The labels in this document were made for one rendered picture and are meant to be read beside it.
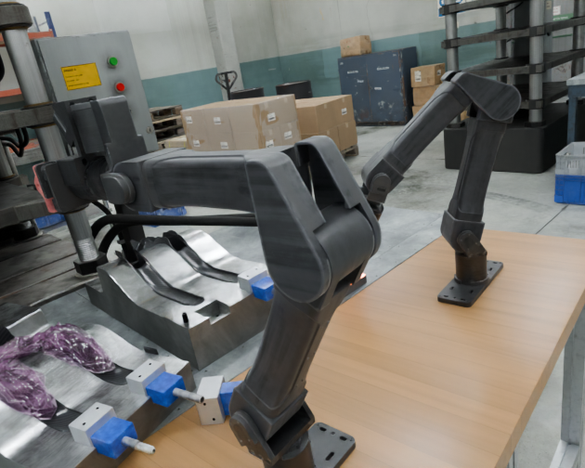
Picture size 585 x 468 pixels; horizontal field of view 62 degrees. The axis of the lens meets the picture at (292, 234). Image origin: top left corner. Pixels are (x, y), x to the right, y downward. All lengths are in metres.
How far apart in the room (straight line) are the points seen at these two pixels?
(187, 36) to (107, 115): 8.30
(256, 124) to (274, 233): 4.36
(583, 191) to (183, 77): 6.57
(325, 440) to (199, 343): 0.31
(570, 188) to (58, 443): 3.62
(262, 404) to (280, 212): 0.26
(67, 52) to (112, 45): 0.15
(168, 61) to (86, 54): 6.95
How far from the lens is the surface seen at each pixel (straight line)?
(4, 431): 0.86
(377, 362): 0.87
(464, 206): 1.00
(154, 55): 8.53
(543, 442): 1.91
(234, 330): 0.95
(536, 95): 4.68
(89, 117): 0.63
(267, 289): 0.94
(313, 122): 5.50
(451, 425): 0.76
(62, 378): 0.91
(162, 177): 0.53
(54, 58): 1.68
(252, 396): 0.58
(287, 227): 0.39
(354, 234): 0.42
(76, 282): 1.58
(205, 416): 0.81
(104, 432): 0.77
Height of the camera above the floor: 1.31
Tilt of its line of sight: 20 degrees down
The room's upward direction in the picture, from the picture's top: 10 degrees counter-clockwise
